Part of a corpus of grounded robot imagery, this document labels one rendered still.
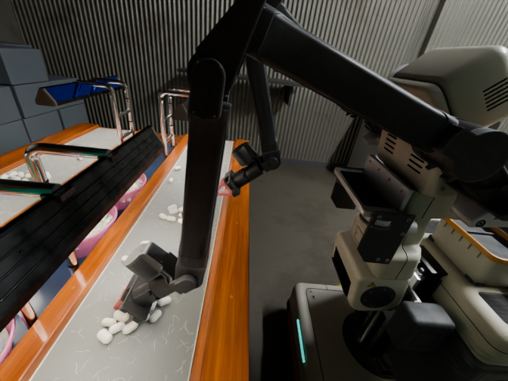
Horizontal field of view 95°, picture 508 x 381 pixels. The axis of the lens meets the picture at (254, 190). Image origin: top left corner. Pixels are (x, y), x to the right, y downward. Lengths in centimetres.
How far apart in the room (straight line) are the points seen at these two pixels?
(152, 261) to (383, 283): 64
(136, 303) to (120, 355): 10
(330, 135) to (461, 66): 295
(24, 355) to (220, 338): 38
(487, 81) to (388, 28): 295
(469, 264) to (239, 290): 70
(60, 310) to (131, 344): 19
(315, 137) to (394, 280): 281
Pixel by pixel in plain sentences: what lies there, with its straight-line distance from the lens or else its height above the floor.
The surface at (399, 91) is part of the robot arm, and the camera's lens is 39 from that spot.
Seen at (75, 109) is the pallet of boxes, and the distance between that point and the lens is 324.
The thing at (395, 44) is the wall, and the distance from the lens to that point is 358.
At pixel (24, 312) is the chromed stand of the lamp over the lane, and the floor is 80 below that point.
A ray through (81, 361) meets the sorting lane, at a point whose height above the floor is 74.
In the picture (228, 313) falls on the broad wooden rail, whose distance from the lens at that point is 66.
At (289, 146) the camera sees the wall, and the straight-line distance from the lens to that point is 343.
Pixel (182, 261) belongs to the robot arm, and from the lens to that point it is 49.
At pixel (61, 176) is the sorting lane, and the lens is 140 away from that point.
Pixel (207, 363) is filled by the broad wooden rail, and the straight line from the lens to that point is 61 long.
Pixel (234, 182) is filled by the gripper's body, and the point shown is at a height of 93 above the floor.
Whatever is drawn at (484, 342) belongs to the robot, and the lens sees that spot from 93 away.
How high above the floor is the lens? 132
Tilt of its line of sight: 30 degrees down
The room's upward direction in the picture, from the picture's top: 7 degrees clockwise
